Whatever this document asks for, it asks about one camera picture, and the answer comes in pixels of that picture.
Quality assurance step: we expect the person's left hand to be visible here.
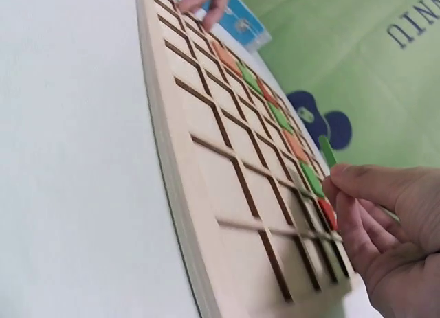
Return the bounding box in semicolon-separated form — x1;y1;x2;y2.
177;0;237;27

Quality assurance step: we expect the blue card box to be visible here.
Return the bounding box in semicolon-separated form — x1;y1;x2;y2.
168;0;273;54

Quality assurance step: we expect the row of orange and green squares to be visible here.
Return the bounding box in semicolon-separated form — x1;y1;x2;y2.
211;40;340;231

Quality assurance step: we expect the wooden grid board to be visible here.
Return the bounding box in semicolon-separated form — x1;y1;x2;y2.
135;0;355;318

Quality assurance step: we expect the person's right hand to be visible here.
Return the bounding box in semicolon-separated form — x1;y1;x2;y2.
322;162;440;318

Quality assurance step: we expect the green tile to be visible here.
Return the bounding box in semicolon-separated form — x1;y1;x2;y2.
318;135;340;170

